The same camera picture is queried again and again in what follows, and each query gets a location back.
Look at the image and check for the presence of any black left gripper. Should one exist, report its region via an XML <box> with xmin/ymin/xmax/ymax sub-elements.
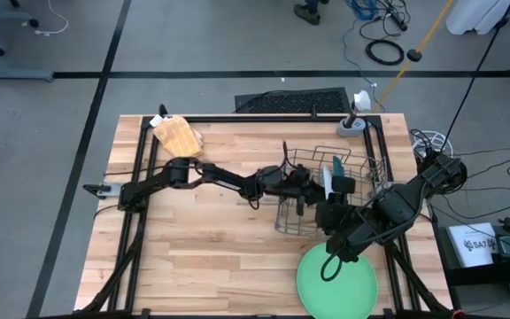
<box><xmin>257</xmin><ymin>164</ymin><xmax>328</xmax><ymax>218</ymax></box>

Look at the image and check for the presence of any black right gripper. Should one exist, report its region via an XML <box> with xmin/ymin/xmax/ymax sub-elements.
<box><xmin>314</xmin><ymin>175</ymin><xmax>363</xmax><ymax>241</ymax></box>

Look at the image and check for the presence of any pale mint plate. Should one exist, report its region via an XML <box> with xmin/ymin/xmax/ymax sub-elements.
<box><xmin>321</xmin><ymin>165</ymin><xmax>335</xmax><ymax>199</ymax></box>

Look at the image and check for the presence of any grey wire dish rack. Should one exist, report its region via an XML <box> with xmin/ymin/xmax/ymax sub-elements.
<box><xmin>274</xmin><ymin>140</ymin><xmax>390</xmax><ymax>239</ymax></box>

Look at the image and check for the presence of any green plate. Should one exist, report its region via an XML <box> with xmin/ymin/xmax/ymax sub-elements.
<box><xmin>296</xmin><ymin>242</ymin><xmax>379</xmax><ymax>319</ymax></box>

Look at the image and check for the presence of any grey brush holder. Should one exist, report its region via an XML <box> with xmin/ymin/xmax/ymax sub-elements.
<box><xmin>336</xmin><ymin>115</ymin><xmax>367</xmax><ymax>138</ymax></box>

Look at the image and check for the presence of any white-bristled dish brush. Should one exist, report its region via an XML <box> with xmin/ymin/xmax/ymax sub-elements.
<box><xmin>345</xmin><ymin>89</ymin><xmax>373</xmax><ymax>129</ymax></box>

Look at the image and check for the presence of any white power strip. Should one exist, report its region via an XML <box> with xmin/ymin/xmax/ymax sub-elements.
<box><xmin>415</xmin><ymin>144</ymin><xmax>437</xmax><ymax>160</ymax></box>

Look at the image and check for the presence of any white printed booklet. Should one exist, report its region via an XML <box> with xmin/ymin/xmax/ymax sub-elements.
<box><xmin>447</xmin><ymin>222</ymin><xmax>499</xmax><ymax>268</ymax></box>

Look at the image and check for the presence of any yellow checked cloth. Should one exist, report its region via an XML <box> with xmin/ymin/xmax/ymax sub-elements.
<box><xmin>151</xmin><ymin>113</ymin><xmax>205</xmax><ymax>160</ymax></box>

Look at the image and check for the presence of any black side shelf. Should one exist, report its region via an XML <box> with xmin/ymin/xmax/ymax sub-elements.
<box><xmin>434</xmin><ymin>223</ymin><xmax>510</xmax><ymax>302</ymax></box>

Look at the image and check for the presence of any black power strip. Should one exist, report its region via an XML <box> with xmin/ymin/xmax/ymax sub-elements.
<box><xmin>385</xmin><ymin>8</ymin><xmax>410</xmax><ymax>33</ymax></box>

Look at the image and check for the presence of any person's shoe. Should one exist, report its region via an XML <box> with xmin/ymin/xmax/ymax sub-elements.
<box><xmin>293</xmin><ymin>0</ymin><xmax>330</xmax><ymax>27</ymax></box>

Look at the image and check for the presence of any yellow pole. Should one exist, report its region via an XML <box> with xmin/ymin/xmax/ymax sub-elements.
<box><xmin>372</xmin><ymin>0</ymin><xmax>456</xmax><ymax>112</ymax></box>

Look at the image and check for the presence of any black metal table frame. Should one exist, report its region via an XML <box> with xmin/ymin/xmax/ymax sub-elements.
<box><xmin>75</xmin><ymin>104</ymin><xmax>455</xmax><ymax>319</ymax></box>

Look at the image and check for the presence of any white coiled cable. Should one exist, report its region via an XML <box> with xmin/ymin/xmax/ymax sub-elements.
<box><xmin>412</xmin><ymin>129</ymin><xmax>454</xmax><ymax>156</ymax></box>

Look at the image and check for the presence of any black coiled cable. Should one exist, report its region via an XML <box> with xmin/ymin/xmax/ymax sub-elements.
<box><xmin>365</xmin><ymin>38</ymin><xmax>406</xmax><ymax>67</ymax></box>

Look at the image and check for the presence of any long thin black cable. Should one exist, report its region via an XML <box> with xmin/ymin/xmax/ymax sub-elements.
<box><xmin>438</xmin><ymin>0</ymin><xmax>510</xmax><ymax>154</ymax></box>

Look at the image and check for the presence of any blue cable bundle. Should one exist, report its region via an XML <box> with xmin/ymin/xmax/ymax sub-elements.
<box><xmin>347</xmin><ymin>0</ymin><xmax>378</xmax><ymax>21</ymax></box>

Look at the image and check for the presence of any white floor cable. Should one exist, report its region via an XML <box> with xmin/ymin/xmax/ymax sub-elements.
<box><xmin>33</xmin><ymin>0</ymin><xmax>70</xmax><ymax>36</ymax></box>

